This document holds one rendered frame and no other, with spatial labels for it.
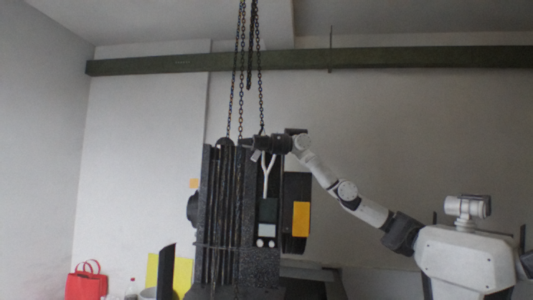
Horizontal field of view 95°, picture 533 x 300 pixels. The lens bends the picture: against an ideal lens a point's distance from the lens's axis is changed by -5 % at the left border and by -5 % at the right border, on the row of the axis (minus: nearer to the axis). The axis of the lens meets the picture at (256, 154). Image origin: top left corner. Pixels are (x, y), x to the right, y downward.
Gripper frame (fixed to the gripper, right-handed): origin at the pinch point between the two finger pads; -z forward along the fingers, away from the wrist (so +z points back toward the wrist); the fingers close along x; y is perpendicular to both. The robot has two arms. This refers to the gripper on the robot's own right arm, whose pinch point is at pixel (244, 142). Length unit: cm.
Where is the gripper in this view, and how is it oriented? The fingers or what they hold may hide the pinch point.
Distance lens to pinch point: 105.2
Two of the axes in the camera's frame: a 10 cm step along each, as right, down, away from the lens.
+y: 0.2, -9.9, 1.2
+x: -1.2, 1.2, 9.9
